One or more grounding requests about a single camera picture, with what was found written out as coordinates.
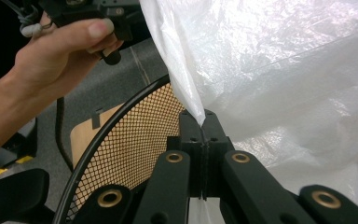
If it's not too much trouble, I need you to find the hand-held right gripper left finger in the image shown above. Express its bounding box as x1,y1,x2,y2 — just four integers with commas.
167,109,206,199

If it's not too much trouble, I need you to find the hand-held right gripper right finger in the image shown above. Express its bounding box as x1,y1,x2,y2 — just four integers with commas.
203,109,235,199

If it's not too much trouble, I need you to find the black mesh trash can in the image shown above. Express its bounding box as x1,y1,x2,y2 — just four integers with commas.
51,74,189,224

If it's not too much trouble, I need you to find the black yellow striped stand base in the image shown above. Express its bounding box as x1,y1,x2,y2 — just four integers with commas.
0,117,39,177

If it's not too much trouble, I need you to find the black rounded object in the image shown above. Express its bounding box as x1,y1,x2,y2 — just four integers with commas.
0,168,56,224

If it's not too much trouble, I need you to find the grey cord with toggle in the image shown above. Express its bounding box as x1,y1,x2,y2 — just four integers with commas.
7,0,46,39

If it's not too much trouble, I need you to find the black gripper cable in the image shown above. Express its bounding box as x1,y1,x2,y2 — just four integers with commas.
54,96,76,173

